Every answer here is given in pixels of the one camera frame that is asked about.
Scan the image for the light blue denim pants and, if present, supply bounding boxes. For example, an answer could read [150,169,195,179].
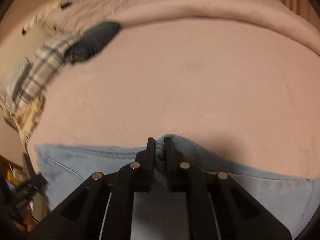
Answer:
[35,134,320,240]

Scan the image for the yellow patterned cloth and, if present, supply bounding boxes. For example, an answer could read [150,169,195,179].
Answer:
[11,94,46,149]

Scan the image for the plaid checkered cloth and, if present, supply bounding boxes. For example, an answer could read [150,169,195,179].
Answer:
[5,34,78,113]

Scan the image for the pink bed sheet mattress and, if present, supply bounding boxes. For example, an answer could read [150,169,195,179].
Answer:
[28,19,319,179]

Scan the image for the dark folded garment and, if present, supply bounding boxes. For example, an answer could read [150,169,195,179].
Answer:
[63,21,121,64]

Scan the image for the pink folded duvet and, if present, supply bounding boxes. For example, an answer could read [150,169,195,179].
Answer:
[53,0,319,54]

